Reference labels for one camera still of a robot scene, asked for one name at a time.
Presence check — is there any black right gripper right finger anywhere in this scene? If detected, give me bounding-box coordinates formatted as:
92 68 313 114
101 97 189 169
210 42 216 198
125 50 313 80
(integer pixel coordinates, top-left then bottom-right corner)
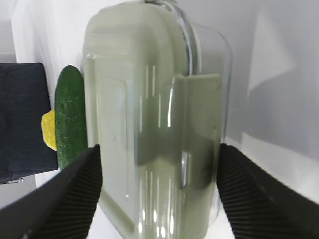
217 144 319 239

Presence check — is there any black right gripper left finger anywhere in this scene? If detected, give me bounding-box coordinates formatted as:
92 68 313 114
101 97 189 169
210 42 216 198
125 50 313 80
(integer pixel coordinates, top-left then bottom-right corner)
0 145 102 239

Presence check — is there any yellow lemon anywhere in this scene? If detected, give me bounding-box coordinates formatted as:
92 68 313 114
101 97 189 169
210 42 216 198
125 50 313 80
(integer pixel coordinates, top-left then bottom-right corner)
41 109 57 151

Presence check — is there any green cucumber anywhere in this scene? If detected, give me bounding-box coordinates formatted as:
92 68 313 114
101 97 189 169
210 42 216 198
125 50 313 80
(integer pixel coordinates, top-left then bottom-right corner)
54 65 88 170

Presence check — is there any navy blue lunch bag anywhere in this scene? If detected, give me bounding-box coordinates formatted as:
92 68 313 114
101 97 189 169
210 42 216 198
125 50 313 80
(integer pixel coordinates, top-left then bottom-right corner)
0 63 58 184

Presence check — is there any glass container with green lid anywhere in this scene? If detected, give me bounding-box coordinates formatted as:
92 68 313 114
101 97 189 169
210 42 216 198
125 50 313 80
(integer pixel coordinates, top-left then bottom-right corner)
83 0 232 239

